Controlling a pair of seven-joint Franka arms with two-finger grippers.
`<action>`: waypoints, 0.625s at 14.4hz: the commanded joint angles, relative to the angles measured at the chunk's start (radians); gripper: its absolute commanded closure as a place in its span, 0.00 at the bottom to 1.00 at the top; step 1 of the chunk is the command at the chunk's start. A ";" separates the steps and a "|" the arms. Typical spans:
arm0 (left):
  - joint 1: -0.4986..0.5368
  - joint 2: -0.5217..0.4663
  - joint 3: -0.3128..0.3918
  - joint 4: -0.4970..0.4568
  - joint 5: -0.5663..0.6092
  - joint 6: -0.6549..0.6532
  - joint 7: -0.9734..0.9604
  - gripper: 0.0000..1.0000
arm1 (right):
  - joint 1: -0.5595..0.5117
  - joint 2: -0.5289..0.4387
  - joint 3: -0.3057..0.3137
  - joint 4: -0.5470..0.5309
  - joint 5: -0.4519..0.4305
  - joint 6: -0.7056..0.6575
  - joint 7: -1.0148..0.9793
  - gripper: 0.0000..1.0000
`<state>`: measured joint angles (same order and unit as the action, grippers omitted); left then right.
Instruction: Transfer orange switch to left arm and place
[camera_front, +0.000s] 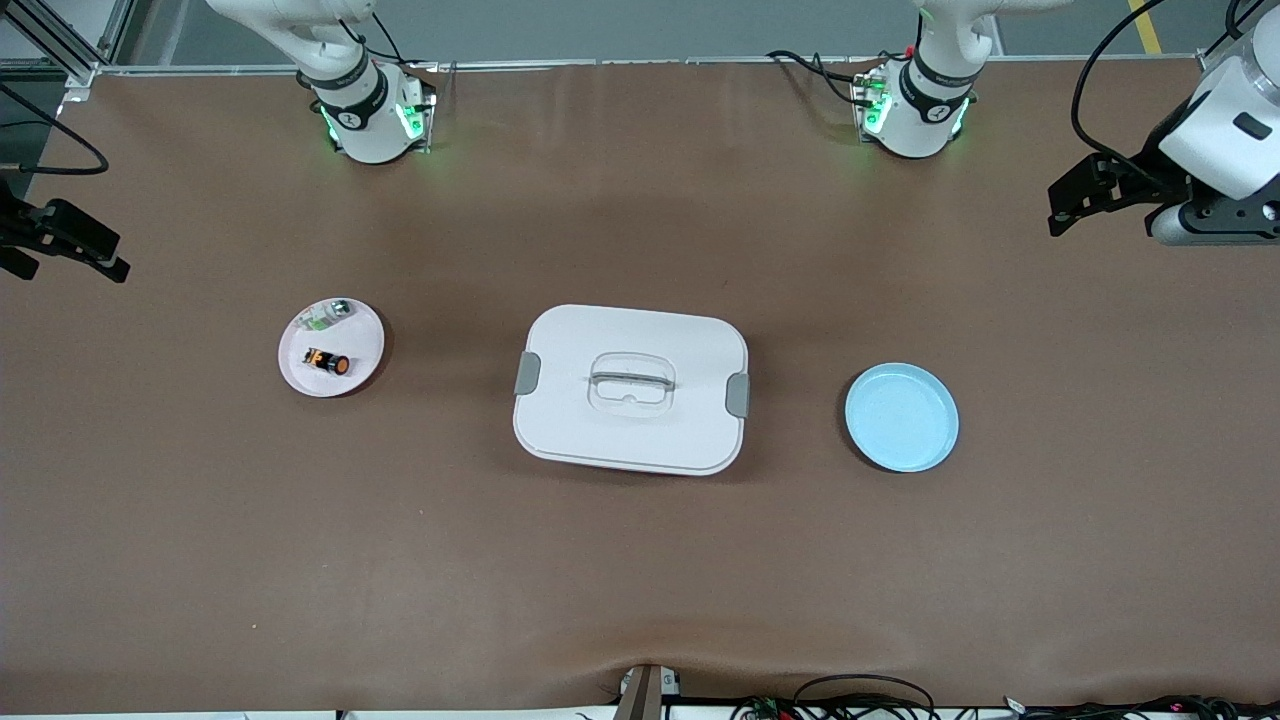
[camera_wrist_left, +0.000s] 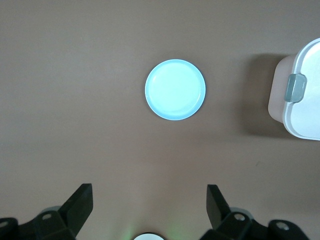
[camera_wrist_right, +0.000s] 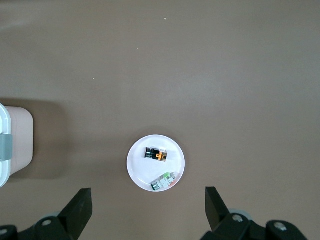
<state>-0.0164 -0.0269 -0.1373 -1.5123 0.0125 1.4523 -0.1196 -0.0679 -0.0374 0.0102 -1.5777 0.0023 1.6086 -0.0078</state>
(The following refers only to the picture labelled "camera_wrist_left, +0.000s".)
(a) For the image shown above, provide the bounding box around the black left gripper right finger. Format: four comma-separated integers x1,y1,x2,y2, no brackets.
199,184,310,240

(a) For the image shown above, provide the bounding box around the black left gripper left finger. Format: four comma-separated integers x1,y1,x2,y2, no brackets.
0,183,94,240

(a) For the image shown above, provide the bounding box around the white lidded plastic box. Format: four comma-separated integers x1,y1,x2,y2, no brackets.
267,37,320,141

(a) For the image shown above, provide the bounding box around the grey box latch clip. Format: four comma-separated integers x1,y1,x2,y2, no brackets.
285,73,308,103

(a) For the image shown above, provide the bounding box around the light blue round plate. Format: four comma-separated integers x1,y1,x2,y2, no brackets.
144,59,207,121

